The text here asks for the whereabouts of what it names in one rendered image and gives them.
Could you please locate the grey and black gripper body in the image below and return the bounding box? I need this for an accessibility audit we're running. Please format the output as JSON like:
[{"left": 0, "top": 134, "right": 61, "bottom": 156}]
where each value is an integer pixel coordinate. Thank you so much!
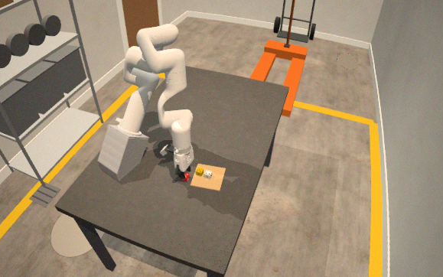
[{"left": 174, "top": 146, "right": 194, "bottom": 171}]

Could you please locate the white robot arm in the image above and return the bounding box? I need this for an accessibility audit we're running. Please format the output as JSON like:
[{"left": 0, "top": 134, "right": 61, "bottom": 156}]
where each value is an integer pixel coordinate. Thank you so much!
[{"left": 116, "top": 24, "right": 193, "bottom": 156}]

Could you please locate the red die with white pips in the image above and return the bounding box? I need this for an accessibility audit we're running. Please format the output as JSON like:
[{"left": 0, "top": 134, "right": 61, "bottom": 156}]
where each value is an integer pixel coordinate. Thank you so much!
[{"left": 181, "top": 173, "right": 190, "bottom": 182}]

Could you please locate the peach flat mat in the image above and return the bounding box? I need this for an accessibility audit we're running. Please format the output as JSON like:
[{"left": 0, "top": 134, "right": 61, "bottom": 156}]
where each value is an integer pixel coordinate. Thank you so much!
[{"left": 191, "top": 164, "right": 226, "bottom": 191}]

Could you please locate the yellow die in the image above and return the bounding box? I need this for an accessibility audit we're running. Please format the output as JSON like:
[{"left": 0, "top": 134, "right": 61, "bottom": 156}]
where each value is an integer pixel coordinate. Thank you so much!
[{"left": 196, "top": 168, "right": 204, "bottom": 176}]

